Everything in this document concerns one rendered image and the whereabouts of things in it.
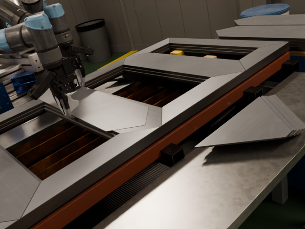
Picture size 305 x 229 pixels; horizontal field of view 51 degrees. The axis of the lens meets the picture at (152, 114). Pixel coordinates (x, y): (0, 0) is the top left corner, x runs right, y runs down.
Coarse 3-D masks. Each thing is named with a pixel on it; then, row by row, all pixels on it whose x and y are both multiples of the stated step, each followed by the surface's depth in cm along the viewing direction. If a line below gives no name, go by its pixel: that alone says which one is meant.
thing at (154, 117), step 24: (168, 48) 177; (192, 48) 166; (216, 48) 154; (240, 48) 145; (288, 48) 136; (120, 72) 158; (144, 72) 149; (168, 72) 137; (216, 96) 109; (24, 120) 131; (72, 120) 118; (144, 144) 91; (72, 192) 78; (24, 216) 71
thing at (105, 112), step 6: (114, 102) 118; (120, 102) 117; (126, 102) 116; (132, 102) 115; (108, 108) 115; (114, 108) 113; (120, 108) 112; (96, 114) 112; (102, 114) 111; (108, 114) 110; (84, 120) 110; (90, 120) 109; (96, 120) 108
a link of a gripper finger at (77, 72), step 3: (78, 69) 138; (75, 72) 138; (78, 72) 139; (78, 75) 139; (81, 75) 140; (78, 78) 139; (81, 78) 140; (84, 78) 141; (75, 81) 139; (81, 81) 141; (84, 81) 142
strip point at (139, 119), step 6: (138, 114) 104; (144, 114) 103; (126, 120) 102; (132, 120) 102; (138, 120) 101; (144, 120) 100; (114, 126) 101; (120, 126) 100; (126, 126) 99; (132, 126) 98
